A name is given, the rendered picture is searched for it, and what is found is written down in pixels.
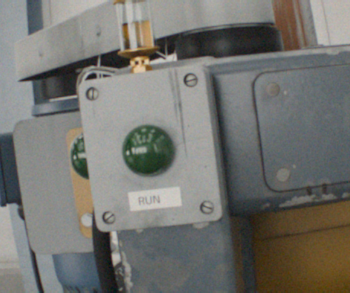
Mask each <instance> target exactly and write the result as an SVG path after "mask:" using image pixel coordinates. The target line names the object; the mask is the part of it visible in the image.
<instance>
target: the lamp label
mask: <svg viewBox="0 0 350 293"><path fill-rule="evenodd" d="M128 193H129V202H130V211H139V210H145V209H157V208H168V207H174V206H181V205H182V203H181V194H180V188H179V187H175V188H164V189H152V190H146V191H140V192H128Z"/></svg>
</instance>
